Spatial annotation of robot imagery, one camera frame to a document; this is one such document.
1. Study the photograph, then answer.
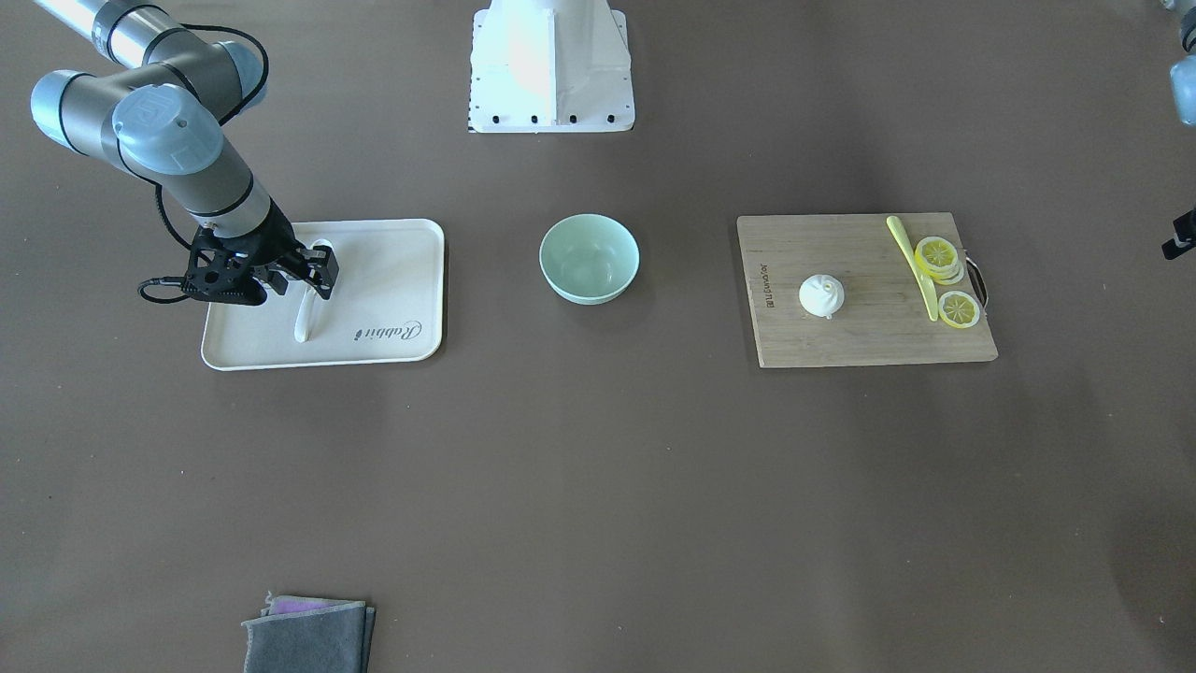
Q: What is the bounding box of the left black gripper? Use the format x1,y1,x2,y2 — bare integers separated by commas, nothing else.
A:
1161,208,1195,261

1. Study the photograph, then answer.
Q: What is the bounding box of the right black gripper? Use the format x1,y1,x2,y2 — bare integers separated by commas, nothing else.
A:
182,203,340,306

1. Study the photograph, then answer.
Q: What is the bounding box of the white ceramic soup spoon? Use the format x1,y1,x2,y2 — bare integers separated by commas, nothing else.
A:
293,239,332,342

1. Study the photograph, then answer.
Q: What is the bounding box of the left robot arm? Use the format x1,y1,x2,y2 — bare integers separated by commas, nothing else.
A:
1159,1,1195,261

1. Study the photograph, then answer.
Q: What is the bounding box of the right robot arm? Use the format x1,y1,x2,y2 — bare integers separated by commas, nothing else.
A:
30,1,338,306

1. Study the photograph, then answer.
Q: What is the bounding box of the mint green bowl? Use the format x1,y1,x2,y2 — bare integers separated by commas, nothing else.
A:
538,213,641,306

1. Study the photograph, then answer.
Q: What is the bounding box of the cream rabbit serving tray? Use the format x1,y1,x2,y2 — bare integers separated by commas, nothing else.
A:
201,219,446,371

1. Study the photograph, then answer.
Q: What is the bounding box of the lower lemon slice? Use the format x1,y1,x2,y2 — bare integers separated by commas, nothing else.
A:
938,290,983,329

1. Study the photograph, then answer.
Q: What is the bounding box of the lemon slice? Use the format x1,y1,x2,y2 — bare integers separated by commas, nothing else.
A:
938,290,983,329
914,235,965,286

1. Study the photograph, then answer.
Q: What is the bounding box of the upper lemon slice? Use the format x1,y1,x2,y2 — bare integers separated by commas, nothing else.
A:
914,235,965,286

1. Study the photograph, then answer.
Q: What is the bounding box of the yellow plastic knife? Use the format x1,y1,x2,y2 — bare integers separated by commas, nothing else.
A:
886,216,939,322

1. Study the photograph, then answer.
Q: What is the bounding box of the wooden cutting board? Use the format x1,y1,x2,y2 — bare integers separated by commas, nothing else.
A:
736,213,997,369

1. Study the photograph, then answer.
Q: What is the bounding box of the grey folded cloth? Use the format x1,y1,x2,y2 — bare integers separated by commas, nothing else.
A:
242,593,376,672

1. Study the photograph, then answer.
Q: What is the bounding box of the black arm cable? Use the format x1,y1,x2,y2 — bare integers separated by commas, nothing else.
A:
138,25,271,305

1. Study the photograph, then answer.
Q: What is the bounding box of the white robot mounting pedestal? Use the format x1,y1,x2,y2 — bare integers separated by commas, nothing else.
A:
466,1,636,134

